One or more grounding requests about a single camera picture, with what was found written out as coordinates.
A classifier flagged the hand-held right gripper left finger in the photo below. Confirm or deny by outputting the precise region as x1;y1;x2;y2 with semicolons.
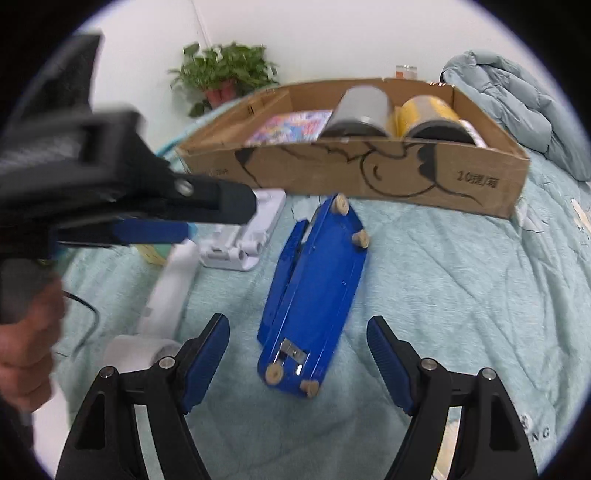
55;314;230;480

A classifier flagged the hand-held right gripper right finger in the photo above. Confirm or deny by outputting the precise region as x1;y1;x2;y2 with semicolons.
367;316;539;480

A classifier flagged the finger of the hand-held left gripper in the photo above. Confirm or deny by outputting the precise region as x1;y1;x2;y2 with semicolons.
53;218;195;247
120;178;258;224

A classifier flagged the colourful board game box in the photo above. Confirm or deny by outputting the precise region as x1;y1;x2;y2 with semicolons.
245;110;334;147

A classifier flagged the blue metal stapler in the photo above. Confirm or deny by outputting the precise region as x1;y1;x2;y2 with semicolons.
256;193;370;401

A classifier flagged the silver metal can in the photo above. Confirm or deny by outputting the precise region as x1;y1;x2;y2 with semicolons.
318;85;393;139

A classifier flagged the brown cardboard box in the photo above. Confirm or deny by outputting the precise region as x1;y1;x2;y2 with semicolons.
175;76;532;220

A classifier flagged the yellow metal can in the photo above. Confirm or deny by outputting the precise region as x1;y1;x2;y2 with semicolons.
396;95;469;144

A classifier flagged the person's left hand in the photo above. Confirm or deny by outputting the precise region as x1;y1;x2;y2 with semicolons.
0;276;65;412

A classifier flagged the white handheld device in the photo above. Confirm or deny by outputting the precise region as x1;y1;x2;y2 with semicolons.
102;240;200;370

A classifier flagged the teal bed blanket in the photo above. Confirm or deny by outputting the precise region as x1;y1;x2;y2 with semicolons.
28;111;591;480

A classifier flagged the small-leaf potted plant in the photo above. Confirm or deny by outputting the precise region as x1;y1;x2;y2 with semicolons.
167;41;280;118

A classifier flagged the light blue padded jacket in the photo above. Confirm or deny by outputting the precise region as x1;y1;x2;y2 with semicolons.
438;48;591;182

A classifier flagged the black cable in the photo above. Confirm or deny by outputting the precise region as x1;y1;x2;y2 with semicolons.
53;290;101;358

